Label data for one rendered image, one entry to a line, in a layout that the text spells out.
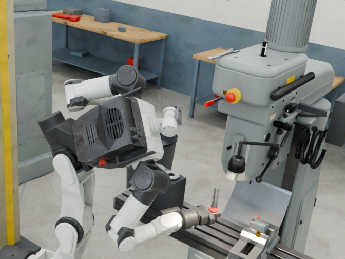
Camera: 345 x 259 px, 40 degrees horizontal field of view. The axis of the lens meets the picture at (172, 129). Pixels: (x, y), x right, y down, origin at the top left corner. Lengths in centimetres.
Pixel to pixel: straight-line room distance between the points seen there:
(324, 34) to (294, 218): 397
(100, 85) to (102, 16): 579
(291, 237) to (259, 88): 117
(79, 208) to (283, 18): 124
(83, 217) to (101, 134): 52
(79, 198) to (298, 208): 121
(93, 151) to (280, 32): 97
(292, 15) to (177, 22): 520
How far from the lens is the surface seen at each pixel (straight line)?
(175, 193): 246
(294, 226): 276
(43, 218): 418
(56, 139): 207
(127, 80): 193
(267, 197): 264
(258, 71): 184
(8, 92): 328
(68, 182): 211
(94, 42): 841
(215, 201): 222
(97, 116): 186
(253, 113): 199
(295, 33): 218
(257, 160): 211
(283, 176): 259
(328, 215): 480
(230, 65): 188
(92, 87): 202
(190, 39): 719
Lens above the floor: 234
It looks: 23 degrees down
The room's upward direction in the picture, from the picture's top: 6 degrees clockwise
